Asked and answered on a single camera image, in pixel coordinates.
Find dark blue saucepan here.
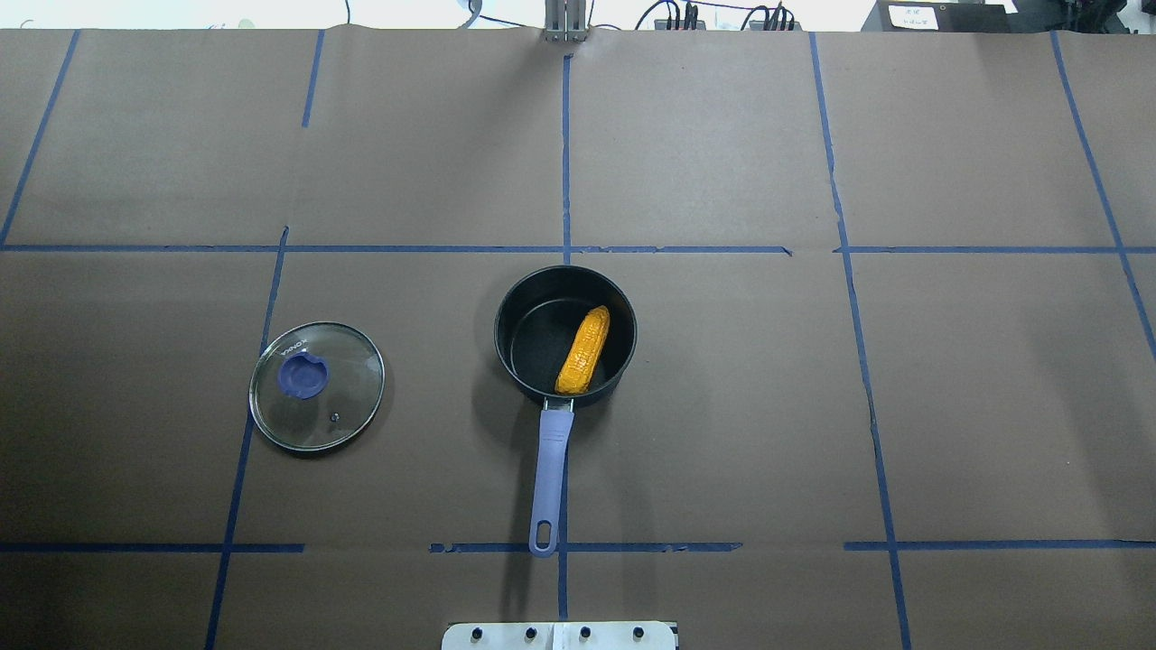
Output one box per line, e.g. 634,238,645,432
492,265,639,557

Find glass pot lid blue knob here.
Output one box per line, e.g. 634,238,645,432
247,322,387,455

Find black box white label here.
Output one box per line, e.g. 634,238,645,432
860,1,1018,34

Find yellow corn cob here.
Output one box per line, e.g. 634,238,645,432
555,305,612,396

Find white mounting post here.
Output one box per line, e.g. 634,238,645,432
440,620,680,649

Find aluminium frame post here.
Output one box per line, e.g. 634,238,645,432
542,0,590,42

